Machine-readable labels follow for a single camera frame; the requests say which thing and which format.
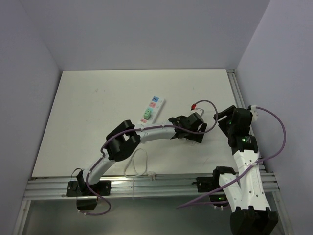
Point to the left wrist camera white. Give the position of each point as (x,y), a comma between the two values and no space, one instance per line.
(199,111)

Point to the aluminium frame rail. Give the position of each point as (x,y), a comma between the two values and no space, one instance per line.
(164,185)
(243,144)

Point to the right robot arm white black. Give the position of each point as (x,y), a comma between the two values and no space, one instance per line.
(251,212)

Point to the aluminium frame rail right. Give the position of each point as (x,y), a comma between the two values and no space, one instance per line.
(243,144)

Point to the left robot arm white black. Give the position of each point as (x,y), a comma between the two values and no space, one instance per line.
(126,137)

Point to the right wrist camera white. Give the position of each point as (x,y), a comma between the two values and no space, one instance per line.
(253,110)

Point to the white plug with switch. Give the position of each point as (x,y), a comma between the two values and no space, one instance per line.
(191,142)

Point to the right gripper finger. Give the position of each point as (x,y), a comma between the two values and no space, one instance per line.
(226,114)
(225,126)

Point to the aluminium frame rail front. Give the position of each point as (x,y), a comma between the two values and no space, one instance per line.
(164,185)

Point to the green plug adapter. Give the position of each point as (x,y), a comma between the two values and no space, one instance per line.
(147,114)

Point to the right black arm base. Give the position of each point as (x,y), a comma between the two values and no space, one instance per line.
(206,184)

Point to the white colourful power strip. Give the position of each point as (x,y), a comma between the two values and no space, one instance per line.
(152,111)

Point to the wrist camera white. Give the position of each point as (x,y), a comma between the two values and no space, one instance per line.
(199,111)
(253,110)

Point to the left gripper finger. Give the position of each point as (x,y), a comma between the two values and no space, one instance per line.
(192,137)
(199,136)

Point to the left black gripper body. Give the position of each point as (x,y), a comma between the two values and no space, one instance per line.
(182,118)

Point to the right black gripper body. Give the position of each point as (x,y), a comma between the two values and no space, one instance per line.
(230,117)

